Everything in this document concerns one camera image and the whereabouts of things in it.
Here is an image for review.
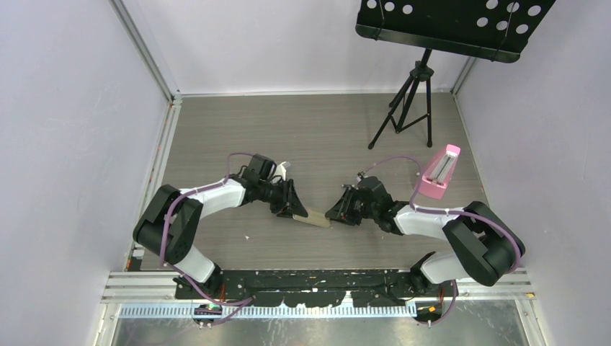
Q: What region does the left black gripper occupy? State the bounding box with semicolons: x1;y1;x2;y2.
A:
258;179;307;221

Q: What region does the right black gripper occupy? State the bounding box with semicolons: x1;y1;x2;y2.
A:
325;187;378;226

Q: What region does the white remote with buttons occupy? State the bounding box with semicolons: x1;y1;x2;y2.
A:
293;208;331;228

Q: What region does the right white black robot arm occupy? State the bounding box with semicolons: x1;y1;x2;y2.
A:
325;176;525;296

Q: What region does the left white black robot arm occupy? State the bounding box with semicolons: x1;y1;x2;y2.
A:
133;154;309;298

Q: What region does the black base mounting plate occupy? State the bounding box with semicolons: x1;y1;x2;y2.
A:
174;269;458;308

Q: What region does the pink box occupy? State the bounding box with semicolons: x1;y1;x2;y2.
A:
417;144;461;200

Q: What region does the black music stand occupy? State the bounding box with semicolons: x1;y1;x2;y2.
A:
355;0;555;148

